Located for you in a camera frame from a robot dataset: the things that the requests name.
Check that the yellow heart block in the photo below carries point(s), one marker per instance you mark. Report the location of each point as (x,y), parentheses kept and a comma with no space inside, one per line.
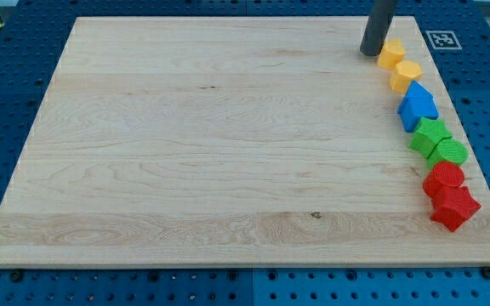
(392,53)

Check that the yellow hexagon block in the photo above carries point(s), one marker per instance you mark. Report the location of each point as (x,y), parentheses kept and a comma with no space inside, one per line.
(403,74)

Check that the wooden board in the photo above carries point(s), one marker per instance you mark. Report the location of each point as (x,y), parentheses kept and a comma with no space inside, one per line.
(213,142)

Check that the blue cube block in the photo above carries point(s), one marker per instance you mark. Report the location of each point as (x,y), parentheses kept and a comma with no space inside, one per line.
(412,109)

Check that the blue triangle block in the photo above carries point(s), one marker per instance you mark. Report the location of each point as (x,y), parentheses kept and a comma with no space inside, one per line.
(417,90)

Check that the green star block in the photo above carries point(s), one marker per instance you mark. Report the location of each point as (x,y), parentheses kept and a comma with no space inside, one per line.
(427,135)

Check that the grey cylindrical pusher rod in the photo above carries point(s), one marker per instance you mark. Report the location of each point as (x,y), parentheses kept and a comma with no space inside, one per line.
(377,26)

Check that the red cylinder block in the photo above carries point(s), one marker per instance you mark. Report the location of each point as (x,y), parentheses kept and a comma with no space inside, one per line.
(443,174)

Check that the green cylinder block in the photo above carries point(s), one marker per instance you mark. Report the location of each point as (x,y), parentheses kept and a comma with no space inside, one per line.
(448,150)

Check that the red star block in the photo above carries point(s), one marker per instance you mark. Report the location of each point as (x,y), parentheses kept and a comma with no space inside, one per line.
(453,206)

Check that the white fiducial marker tag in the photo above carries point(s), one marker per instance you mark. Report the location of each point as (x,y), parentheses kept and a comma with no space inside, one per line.
(443,40)

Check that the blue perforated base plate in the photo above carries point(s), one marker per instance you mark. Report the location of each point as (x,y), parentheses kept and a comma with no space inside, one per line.
(31,42)

